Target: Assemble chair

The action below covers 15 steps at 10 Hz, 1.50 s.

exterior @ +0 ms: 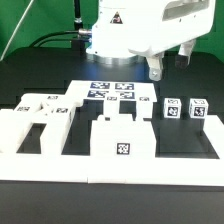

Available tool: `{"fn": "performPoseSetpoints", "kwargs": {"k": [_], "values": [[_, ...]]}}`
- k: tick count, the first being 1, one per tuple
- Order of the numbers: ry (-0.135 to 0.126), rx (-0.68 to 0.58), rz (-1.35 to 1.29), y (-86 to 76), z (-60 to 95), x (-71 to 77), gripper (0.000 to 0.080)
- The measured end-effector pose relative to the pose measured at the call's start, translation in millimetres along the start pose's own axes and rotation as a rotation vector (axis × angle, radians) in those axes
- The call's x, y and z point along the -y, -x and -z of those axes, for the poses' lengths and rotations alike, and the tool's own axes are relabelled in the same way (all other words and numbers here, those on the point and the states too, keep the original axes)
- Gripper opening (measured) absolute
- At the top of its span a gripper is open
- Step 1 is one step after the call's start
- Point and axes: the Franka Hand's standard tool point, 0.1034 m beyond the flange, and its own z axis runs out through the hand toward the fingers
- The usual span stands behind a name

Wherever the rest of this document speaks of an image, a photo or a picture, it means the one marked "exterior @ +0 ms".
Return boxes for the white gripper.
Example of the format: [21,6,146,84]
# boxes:
[128,0,216,81]

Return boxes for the white chair seat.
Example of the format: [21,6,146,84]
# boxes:
[90,115,156,159]

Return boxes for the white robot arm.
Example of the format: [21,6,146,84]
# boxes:
[87,0,216,81]

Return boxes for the white tagged cube left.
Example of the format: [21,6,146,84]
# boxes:
[163,98,182,119]

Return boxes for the white tagged cube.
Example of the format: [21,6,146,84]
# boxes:
[163,98,182,119]
[189,98,209,119]

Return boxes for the white tagged cube right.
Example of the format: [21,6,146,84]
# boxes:
[189,98,209,119]

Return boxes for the white marker sheet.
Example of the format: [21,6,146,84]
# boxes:
[66,80,157,102]

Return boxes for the black pole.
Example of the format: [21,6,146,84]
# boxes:
[73,0,83,30]

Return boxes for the thin white rod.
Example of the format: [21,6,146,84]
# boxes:
[0,0,35,61]

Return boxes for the white U-shaped obstacle fence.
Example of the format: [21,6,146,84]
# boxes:
[0,108,224,187]

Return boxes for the white chair back frame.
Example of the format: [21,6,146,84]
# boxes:
[0,93,84,156]

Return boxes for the black cables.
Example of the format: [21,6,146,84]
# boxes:
[29,29,93,48]

